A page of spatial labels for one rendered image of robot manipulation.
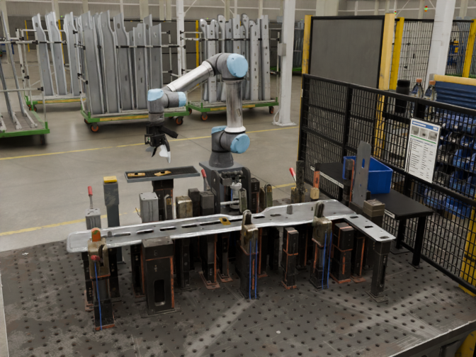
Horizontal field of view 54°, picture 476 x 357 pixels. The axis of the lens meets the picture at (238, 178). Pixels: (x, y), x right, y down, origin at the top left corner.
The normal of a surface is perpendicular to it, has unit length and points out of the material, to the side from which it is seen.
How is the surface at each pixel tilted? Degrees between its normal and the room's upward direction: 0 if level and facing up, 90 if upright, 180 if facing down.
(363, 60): 90
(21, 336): 0
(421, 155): 90
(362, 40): 89
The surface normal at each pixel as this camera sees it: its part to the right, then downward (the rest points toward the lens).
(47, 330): 0.01, -0.95
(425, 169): -0.94, 0.09
